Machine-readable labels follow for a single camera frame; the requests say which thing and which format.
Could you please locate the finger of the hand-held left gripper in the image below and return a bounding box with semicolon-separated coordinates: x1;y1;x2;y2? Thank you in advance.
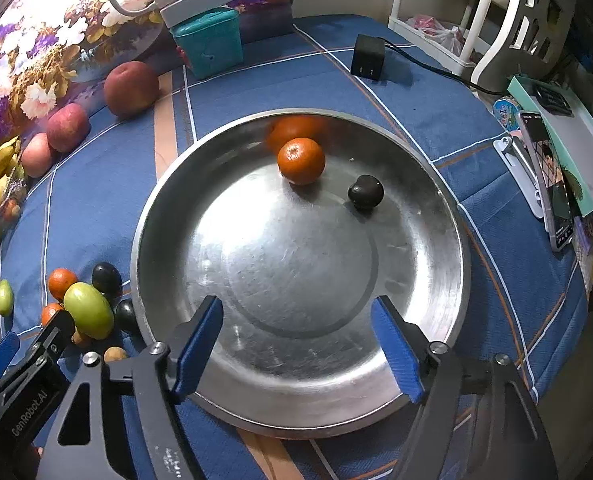
0;331;21;381
26;310;76;361

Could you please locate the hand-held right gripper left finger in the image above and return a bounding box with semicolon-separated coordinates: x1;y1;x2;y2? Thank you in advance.
35;295;224;480

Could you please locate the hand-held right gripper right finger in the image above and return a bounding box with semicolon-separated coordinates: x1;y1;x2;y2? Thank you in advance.
370;295;559;480

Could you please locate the orange tangerine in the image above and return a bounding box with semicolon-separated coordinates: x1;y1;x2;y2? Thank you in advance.
40;302;66;326
277;137;326;186
48;268;80;302

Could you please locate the large green jujube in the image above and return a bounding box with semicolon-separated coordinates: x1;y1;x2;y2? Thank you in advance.
63;282;115;339

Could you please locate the small green jujube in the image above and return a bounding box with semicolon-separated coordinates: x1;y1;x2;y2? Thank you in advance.
0;279;15;318

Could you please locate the round metal plate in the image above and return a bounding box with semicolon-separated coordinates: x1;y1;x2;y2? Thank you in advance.
130;109;472;441

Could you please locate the dark plum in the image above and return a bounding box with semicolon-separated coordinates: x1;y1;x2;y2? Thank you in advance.
114;298;138;335
91;262;123;297
347;175;385;212

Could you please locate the clear plastic container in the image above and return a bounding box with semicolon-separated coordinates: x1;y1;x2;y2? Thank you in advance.
0;170;30;246

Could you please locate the purple booklet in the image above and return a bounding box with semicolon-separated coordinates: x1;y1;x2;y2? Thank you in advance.
571;207;593;291

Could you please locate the smartphone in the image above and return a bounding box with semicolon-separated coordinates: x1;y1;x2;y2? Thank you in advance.
519;110;577;252

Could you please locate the large red apple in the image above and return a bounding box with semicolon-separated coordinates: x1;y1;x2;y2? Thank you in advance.
103;61;160;119

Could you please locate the blue and white packet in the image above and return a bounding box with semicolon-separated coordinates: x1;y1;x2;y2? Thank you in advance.
491;97;524;133

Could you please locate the teal board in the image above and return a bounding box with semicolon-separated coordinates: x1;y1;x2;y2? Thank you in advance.
507;74;593;218

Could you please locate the blue plaid tablecloth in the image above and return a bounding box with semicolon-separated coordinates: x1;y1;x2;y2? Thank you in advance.
0;12;593;480

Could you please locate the floral painting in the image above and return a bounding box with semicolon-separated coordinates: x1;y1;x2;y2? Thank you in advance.
0;0;290;148

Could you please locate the black power adapter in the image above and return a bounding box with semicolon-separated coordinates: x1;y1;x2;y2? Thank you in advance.
350;34;388;82

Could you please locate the teal box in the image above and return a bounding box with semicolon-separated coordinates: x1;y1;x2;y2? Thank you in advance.
170;8;244;80

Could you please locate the pink plastic bag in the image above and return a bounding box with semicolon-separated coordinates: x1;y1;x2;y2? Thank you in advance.
406;14;464;56

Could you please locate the white chair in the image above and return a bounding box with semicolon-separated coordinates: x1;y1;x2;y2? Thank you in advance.
471;0;577;91

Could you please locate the black cable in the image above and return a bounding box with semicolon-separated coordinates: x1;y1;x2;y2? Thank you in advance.
383;42;509;97

